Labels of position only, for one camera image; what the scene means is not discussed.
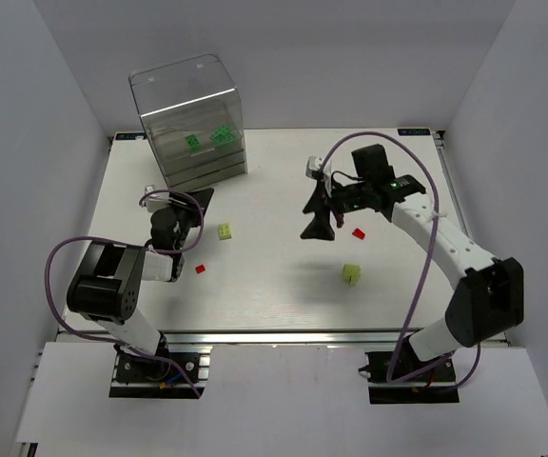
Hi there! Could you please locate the green square lego brick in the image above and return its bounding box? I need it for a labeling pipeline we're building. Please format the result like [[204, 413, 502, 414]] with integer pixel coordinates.
[[185, 134, 201, 150]]

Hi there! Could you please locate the green long lego brick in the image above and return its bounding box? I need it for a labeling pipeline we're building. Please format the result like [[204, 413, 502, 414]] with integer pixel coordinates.
[[209, 125, 237, 146]]

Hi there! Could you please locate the clear plastic drawer container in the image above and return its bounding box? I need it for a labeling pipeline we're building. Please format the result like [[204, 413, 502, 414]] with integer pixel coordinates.
[[128, 53, 247, 191]]

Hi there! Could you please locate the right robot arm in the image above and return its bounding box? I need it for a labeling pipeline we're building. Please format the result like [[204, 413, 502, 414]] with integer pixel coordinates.
[[301, 144, 524, 364]]

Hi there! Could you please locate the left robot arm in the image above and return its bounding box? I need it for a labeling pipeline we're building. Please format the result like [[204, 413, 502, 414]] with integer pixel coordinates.
[[67, 188, 214, 356]]

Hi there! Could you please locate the small red lego flat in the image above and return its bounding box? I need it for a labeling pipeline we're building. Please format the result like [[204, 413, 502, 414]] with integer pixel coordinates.
[[352, 228, 365, 240]]

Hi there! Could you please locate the yellow square lego brick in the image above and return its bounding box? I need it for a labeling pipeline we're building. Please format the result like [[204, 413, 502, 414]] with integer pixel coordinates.
[[218, 223, 232, 241]]

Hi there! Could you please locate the yellow lego brick right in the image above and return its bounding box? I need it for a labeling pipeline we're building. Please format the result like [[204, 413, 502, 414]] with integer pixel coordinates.
[[342, 263, 362, 287]]

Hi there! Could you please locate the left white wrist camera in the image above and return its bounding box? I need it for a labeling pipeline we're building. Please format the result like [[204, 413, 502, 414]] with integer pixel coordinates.
[[139, 185, 171, 213]]

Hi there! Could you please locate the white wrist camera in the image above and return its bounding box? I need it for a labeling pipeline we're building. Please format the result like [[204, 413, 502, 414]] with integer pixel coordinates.
[[305, 156, 331, 186], [139, 185, 171, 213]]

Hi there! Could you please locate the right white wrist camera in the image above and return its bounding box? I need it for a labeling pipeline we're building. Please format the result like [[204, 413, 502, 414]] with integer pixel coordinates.
[[305, 156, 331, 186]]

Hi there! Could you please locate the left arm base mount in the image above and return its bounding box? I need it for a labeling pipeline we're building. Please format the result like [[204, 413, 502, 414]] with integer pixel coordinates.
[[108, 338, 210, 400]]

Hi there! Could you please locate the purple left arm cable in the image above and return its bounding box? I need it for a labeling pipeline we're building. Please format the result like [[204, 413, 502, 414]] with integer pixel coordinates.
[[45, 189, 205, 399]]

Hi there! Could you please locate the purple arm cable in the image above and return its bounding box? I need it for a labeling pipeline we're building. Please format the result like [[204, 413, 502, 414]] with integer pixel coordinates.
[[45, 189, 205, 399], [319, 130, 482, 392]]

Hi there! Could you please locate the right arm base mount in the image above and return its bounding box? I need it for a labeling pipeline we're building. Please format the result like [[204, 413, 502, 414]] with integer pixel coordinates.
[[358, 351, 460, 406]]

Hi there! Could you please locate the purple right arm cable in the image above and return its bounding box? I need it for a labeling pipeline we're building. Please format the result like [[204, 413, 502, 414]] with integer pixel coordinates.
[[319, 130, 482, 392]]

